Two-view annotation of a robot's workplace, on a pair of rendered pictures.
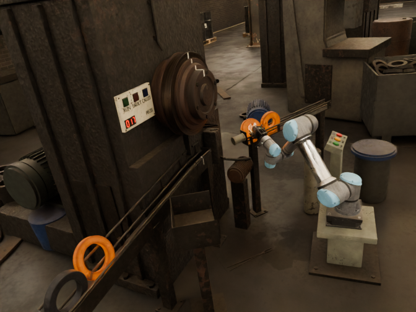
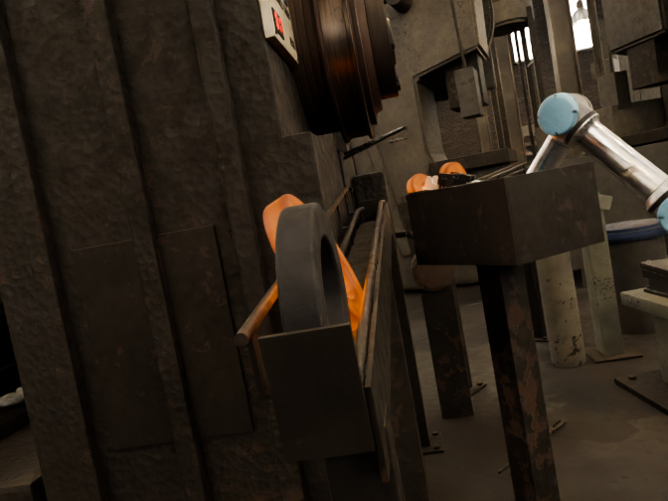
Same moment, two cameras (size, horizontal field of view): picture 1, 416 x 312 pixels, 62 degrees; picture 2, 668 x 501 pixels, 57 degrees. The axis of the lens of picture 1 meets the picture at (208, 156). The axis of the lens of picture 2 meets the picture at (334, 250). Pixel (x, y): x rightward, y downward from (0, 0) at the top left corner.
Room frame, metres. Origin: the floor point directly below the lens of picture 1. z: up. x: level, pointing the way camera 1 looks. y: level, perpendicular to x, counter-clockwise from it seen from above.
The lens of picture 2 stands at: (0.48, 0.81, 0.73)
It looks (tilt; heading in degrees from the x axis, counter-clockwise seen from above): 4 degrees down; 337
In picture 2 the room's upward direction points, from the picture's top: 10 degrees counter-clockwise
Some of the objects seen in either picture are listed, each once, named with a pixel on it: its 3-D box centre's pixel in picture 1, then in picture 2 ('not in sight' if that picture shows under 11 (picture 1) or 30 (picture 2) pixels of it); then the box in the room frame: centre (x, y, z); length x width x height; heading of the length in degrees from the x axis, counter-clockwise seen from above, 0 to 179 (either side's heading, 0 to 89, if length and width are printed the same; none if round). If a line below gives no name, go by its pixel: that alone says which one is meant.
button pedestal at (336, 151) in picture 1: (335, 176); (597, 271); (2.17, -0.91, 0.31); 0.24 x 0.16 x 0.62; 150
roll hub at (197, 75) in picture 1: (203, 94); (382, 44); (1.90, -0.02, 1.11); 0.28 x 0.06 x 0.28; 150
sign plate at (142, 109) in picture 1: (136, 106); (276, 9); (1.71, 0.33, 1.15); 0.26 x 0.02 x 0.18; 150
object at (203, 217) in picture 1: (201, 265); (524, 373); (1.38, 0.11, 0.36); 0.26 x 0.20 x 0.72; 5
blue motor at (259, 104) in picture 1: (259, 114); not in sight; (4.10, -0.70, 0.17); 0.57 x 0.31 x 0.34; 170
